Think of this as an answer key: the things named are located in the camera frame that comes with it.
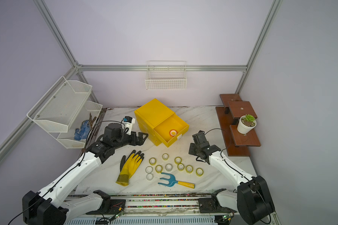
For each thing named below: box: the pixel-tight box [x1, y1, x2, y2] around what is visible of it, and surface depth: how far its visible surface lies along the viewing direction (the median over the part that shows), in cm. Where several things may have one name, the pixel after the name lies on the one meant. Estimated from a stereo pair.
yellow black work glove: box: [115, 150, 145, 187], surface depth 88 cm
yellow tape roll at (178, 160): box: [174, 156, 183, 165], surface depth 92 cm
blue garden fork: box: [157, 172, 196, 189], surface depth 83 cm
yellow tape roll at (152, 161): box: [148, 157, 157, 166], surface depth 92 cm
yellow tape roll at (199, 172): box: [195, 167, 205, 177], surface depth 87 cm
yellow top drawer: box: [153, 112, 190, 148], surface depth 87 cm
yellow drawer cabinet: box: [134, 98, 188, 148], surface depth 88 cm
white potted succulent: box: [236, 113, 257, 136], surface depth 82 cm
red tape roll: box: [169, 129, 178, 137], surface depth 88 cm
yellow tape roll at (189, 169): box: [185, 164, 194, 174], surface depth 88 cm
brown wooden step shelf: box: [215, 93, 262, 157], surface depth 90 cm
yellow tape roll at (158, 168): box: [154, 165, 163, 174], surface depth 88 cm
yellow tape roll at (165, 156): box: [161, 152, 169, 161], surface depth 94 cm
